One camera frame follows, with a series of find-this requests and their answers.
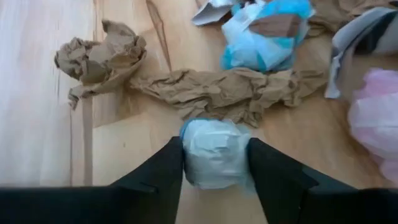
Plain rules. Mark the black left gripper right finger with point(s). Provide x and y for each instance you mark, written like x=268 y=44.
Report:
x=286 y=199

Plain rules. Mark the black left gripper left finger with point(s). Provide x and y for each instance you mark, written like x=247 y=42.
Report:
x=149 y=199

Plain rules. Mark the small pale plastic wad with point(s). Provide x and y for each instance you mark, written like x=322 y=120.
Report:
x=214 y=152

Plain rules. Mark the pink plastic wad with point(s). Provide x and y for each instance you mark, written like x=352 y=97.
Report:
x=376 y=124

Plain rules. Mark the blue wad with brown piece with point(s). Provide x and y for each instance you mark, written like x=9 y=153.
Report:
x=264 y=40

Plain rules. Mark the white black wrapper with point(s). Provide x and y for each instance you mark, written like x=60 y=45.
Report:
x=348 y=37

